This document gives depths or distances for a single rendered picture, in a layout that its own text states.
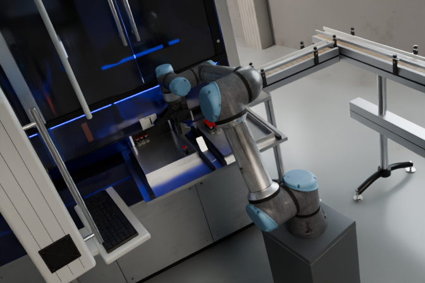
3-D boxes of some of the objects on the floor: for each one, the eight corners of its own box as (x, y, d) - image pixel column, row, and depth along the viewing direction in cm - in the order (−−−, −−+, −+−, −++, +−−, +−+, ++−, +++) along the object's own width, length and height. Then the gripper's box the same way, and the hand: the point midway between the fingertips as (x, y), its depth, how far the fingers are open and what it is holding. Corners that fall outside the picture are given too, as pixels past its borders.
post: (261, 220, 273) (172, -156, 169) (269, 216, 274) (186, -159, 170) (266, 226, 267) (178, -158, 163) (274, 222, 269) (191, -161, 165)
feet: (350, 197, 272) (348, 180, 265) (409, 165, 285) (409, 149, 278) (358, 204, 266) (357, 187, 259) (418, 171, 278) (418, 154, 271)
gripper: (186, 97, 180) (198, 138, 191) (179, 90, 188) (191, 129, 199) (168, 105, 178) (181, 145, 189) (162, 97, 186) (174, 136, 197)
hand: (180, 137), depth 193 cm, fingers closed
